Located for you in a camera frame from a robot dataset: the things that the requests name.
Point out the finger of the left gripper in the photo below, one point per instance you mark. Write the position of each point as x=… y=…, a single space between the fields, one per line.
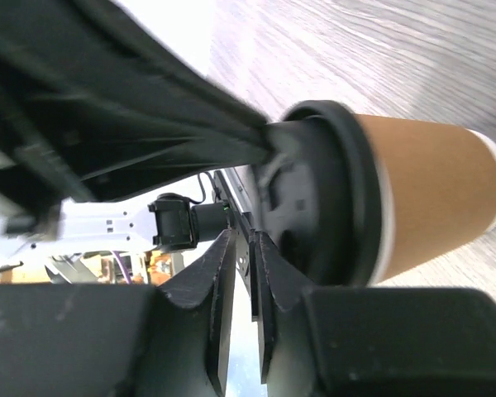
x=126 y=90
x=40 y=173

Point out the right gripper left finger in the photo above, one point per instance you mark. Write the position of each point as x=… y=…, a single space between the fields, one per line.
x=122 y=340

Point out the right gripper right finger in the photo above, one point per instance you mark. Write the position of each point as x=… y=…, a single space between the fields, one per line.
x=337 y=341

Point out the black plastic cup lid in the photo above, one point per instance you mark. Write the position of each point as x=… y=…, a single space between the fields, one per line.
x=319 y=193

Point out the brown paper coffee cup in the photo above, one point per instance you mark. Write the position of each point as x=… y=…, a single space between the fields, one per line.
x=438 y=189

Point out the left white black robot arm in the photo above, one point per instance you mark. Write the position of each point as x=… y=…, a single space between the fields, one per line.
x=69 y=226

